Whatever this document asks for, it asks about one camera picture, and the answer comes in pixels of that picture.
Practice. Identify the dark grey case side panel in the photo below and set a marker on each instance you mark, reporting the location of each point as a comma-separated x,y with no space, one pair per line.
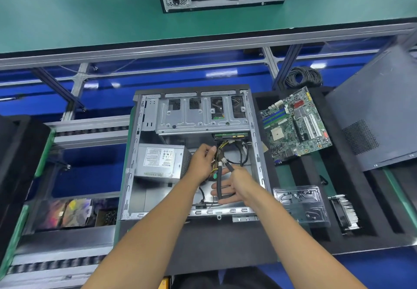
374,103

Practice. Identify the person's left fingers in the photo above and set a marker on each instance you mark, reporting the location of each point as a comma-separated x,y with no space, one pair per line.
210,151

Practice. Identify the hard drive with green board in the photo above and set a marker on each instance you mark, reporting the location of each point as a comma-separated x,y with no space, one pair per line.
229,135

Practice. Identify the open grey computer case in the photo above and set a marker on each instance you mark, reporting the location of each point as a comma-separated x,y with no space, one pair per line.
153,194

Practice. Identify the green motherboard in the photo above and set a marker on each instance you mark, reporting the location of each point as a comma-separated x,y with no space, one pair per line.
293,126

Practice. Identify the clear plastic tray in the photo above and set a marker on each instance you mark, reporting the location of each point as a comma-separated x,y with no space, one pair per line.
301,205

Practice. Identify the black foam tray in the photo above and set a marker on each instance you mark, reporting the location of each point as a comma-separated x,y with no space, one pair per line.
358,200

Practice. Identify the black foam block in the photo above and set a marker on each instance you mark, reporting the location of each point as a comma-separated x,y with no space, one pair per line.
16,168

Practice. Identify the person's left forearm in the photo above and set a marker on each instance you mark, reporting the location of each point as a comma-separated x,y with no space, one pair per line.
153,233

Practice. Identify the grey power supply unit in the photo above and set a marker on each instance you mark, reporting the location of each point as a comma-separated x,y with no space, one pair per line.
159,161

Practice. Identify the roller conveyor track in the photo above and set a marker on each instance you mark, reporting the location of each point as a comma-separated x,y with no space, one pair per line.
71,135

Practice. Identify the heatsink cooler with fan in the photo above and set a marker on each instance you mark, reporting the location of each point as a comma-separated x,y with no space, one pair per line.
343,212

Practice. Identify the person's right fingers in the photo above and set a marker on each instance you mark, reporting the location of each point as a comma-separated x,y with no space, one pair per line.
226,186

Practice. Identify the box of small screws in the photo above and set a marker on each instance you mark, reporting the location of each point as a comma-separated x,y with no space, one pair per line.
107,216

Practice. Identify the person's right hand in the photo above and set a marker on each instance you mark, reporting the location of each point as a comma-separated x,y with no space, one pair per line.
242,184

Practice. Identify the person's dark trousers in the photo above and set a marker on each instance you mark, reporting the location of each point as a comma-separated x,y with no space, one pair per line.
228,280

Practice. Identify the person's right forearm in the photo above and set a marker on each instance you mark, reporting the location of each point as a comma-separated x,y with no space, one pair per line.
293,243

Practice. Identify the bin of shiny discs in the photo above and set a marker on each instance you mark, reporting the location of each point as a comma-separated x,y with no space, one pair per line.
65,212

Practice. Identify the black foam mat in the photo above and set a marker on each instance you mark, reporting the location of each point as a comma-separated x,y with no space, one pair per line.
208,243

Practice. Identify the person's left hand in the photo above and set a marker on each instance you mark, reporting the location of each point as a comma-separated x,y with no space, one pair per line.
198,163

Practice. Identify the aluminium frame rail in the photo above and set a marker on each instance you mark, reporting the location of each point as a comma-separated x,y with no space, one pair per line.
195,43

